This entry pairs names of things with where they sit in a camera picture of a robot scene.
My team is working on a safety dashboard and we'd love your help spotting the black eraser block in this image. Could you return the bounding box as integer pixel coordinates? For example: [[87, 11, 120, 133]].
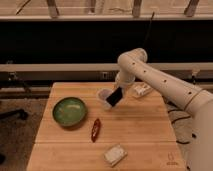
[[106, 87, 123, 107]]

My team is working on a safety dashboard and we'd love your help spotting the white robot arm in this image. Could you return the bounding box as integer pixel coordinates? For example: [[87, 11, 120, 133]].
[[116, 48, 213, 171]]

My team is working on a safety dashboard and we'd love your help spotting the translucent ceramic cup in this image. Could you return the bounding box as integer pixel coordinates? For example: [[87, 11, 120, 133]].
[[97, 88, 113, 110]]

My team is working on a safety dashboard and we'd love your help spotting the white wrapped packet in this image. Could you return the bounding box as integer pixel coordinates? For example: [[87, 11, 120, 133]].
[[132, 83, 153, 98]]

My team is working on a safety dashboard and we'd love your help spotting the red chili pepper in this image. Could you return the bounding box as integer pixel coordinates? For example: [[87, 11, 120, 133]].
[[91, 118, 101, 142]]

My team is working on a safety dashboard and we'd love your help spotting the green bowl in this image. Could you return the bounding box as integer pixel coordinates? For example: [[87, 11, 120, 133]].
[[52, 97, 88, 127]]

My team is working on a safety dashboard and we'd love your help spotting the white sponge block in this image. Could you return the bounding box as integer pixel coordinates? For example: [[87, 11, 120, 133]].
[[104, 144, 127, 167]]

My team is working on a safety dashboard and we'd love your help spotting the black office chair base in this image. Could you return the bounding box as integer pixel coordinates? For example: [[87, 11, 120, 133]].
[[0, 109, 29, 120]]

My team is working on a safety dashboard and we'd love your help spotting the black floor cable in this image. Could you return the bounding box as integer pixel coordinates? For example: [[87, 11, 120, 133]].
[[166, 101, 198, 145]]

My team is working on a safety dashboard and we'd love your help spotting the black hanging cable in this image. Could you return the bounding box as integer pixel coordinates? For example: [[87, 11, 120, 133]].
[[142, 11, 156, 51]]

